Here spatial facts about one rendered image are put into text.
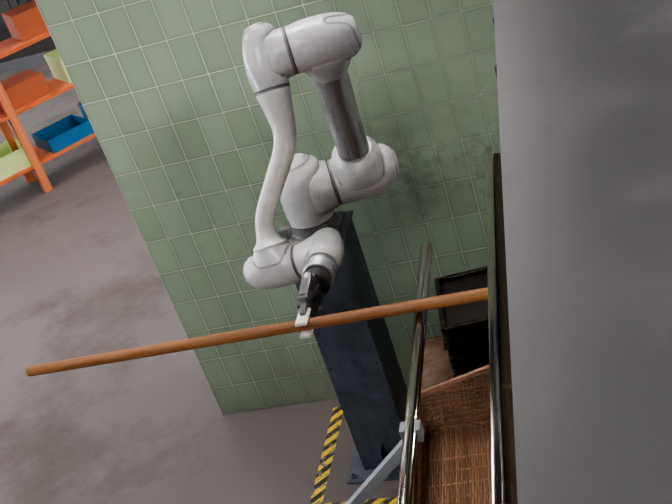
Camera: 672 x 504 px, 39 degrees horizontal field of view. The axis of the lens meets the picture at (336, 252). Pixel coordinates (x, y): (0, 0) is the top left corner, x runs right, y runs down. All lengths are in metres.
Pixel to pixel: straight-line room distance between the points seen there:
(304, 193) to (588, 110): 2.25
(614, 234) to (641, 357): 0.13
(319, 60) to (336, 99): 0.19
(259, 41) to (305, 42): 0.12
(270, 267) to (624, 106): 1.90
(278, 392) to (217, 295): 0.54
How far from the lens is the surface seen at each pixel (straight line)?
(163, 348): 2.50
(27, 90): 7.46
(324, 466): 3.79
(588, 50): 0.96
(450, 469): 2.74
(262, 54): 2.60
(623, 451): 0.49
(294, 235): 3.15
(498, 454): 1.50
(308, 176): 3.02
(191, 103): 3.48
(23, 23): 7.44
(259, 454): 3.97
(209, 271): 3.81
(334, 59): 2.61
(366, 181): 3.02
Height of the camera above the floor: 2.44
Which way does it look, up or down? 28 degrees down
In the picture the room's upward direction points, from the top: 19 degrees counter-clockwise
